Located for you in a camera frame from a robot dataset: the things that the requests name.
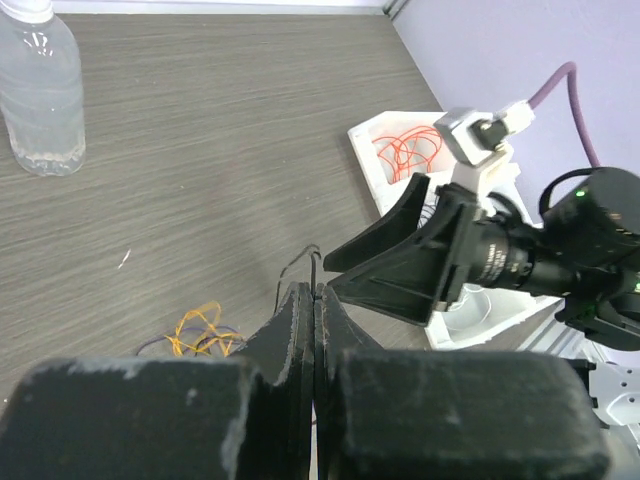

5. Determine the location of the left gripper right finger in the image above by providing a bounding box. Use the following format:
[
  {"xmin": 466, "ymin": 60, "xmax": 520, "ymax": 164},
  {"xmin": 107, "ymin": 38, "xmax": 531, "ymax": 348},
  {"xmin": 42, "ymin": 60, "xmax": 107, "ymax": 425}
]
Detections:
[{"xmin": 314, "ymin": 288, "xmax": 610, "ymax": 479}]

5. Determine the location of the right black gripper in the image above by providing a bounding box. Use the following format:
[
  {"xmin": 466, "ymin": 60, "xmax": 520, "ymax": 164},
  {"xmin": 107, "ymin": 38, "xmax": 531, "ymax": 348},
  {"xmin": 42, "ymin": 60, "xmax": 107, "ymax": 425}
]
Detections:
[{"xmin": 323, "ymin": 173, "xmax": 579, "ymax": 326}]

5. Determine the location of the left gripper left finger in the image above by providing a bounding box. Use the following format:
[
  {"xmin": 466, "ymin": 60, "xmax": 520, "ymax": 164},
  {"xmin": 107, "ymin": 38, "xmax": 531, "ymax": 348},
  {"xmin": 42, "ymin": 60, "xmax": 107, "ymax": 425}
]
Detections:
[{"xmin": 1, "ymin": 283, "xmax": 314, "ymax": 479}]

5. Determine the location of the white cable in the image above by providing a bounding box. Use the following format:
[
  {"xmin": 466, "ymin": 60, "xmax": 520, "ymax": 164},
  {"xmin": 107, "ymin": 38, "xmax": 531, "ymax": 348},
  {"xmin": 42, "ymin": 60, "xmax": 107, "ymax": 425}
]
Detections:
[{"xmin": 444, "ymin": 289, "xmax": 494, "ymax": 331}]

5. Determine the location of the black cable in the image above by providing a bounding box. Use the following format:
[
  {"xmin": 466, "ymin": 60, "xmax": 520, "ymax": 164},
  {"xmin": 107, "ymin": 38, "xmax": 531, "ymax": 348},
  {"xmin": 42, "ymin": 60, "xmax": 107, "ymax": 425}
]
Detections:
[{"xmin": 275, "ymin": 243, "xmax": 322, "ymax": 306}]

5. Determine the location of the orange cable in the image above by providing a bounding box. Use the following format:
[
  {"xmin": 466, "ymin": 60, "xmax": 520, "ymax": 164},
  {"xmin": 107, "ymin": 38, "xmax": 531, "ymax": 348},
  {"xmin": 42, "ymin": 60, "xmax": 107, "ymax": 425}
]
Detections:
[{"xmin": 372, "ymin": 124, "xmax": 444, "ymax": 184}]

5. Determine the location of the light purple cable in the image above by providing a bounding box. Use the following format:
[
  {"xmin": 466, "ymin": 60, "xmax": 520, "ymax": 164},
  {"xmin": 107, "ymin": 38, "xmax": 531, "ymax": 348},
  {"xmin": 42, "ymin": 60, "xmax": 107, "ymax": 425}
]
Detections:
[{"xmin": 135, "ymin": 324, "xmax": 246, "ymax": 357}]

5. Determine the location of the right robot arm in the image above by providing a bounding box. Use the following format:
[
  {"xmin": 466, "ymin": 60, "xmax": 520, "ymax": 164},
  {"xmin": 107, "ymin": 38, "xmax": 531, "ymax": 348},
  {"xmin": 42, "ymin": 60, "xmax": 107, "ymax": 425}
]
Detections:
[{"xmin": 323, "ymin": 167, "xmax": 639, "ymax": 351}]

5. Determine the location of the white compartment organizer tray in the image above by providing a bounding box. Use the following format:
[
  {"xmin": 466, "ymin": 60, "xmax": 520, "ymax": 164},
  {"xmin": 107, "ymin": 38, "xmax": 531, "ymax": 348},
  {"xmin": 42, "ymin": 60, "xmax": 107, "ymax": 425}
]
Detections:
[{"xmin": 348, "ymin": 111, "xmax": 559, "ymax": 350}]

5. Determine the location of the clear plastic water bottle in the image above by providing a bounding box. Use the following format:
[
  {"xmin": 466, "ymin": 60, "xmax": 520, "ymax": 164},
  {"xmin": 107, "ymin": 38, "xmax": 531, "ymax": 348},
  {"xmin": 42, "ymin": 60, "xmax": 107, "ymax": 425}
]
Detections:
[{"xmin": 1, "ymin": 1, "xmax": 86, "ymax": 176}]

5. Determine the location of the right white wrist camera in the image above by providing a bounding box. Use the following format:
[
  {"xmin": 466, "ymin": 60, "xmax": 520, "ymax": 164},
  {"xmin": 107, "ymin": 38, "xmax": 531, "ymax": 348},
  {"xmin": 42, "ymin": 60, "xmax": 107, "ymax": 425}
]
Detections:
[{"xmin": 434, "ymin": 100, "xmax": 535, "ymax": 199}]

